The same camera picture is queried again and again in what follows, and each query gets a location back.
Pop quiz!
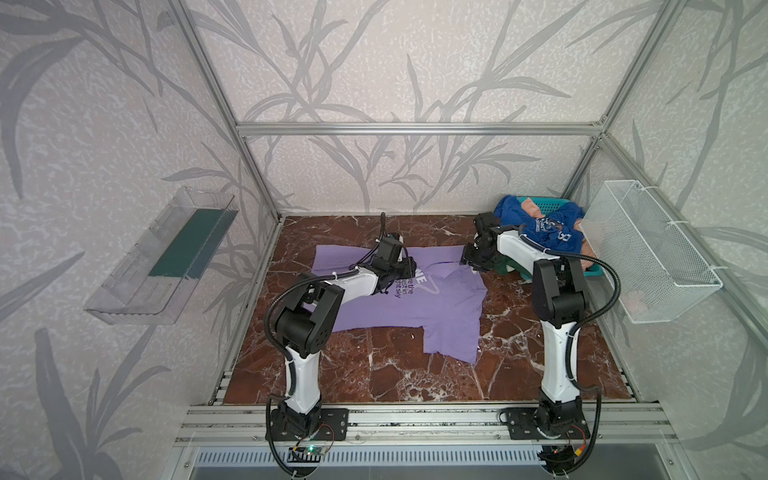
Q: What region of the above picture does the purple t-shirt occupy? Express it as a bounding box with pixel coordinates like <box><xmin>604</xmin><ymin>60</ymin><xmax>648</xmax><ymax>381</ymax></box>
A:
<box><xmin>333</xmin><ymin>246</ymin><xmax>487</xmax><ymax>364</ymax></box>

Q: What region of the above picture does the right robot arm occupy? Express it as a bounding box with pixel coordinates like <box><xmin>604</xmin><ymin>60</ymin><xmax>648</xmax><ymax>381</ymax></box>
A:
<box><xmin>461</xmin><ymin>212</ymin><xmax>621</xmax><ymax>439</ymax></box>

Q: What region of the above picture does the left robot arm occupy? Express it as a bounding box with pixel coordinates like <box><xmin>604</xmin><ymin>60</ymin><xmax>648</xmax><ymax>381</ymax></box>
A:
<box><xmin>263</xmin><ymin>214</ymin><xmax>417</xmax><ymax>440</ymax></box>

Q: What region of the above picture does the green t-shirt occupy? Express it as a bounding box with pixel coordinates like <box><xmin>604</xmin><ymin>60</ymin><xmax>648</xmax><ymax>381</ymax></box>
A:
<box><xmin>493</xmin><ymin>256</ymin><xmax>532</xmax><ymax>282</ymax></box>

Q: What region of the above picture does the blue t-shirt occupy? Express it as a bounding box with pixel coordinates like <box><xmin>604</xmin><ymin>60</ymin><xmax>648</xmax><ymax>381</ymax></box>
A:
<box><xmin>494</xmin><ymin>195</ymin><xmax>585</xmax><ymax>253</ymax></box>

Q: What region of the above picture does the teal plastic basket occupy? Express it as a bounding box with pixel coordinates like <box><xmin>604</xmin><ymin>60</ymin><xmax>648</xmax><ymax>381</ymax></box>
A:
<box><xmin>521</xmin><ymin>197</ymin><xmax>604</xmax><ymax>277</ymax></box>

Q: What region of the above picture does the pink t-shirt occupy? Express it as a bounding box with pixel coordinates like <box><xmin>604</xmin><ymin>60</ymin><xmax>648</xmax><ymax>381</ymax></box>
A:
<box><xmin>521</xmin><ymin>201</ymin><xmax>595</xmax><ymax>257</ymax></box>

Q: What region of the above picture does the left circuit board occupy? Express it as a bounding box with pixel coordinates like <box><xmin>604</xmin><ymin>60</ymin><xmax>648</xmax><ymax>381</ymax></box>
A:
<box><xmin>288</xmin><ymin>444</ymin><xmax>332</xmax><ymax>463</ymax></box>

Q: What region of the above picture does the right wiring bundle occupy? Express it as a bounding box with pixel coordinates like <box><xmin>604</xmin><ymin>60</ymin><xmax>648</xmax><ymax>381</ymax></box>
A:
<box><xmin>536</xmin><ymin>440</ymin><xmax>592</xmax><ymax>478</ymax></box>

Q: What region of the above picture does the clear plastic tray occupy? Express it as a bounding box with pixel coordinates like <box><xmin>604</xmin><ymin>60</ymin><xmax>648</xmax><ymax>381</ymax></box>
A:
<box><xmin>84</xmin><ymin>187</ymin><xmax>239</xmax><ymax>326</ymax></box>

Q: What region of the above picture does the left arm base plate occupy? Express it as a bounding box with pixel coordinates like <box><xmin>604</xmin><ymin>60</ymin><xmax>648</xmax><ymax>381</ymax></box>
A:
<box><xmin>268</xmin><ymin>407</ymin><xmax>349</xmax><ymax>442</ymax></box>

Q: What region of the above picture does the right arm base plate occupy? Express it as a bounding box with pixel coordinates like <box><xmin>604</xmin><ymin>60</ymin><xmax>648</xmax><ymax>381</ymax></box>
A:
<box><xmin>499</xmin><ymin>406</ymin><xmax>591</xmax><ymax>441</ymax></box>

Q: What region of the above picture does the white wire basket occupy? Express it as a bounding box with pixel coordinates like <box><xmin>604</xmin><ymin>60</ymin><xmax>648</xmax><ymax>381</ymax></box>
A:
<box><xmin>583</xmin><ymin>180</ymin><xmax>723</xmax><ymax>324</ymax></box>

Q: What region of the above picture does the aluminium front rail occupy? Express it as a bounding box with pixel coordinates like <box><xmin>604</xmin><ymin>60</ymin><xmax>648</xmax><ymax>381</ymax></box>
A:
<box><xmin>173</xmin><ymin>402</ymin><xmax>679</xmax><ymax>447</ymax></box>

